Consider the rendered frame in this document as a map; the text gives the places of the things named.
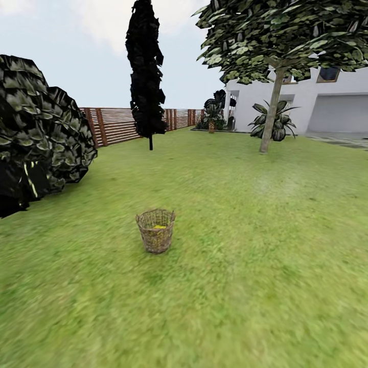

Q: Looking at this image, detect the wicker basket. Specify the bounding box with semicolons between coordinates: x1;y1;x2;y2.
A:
135;211;175;255

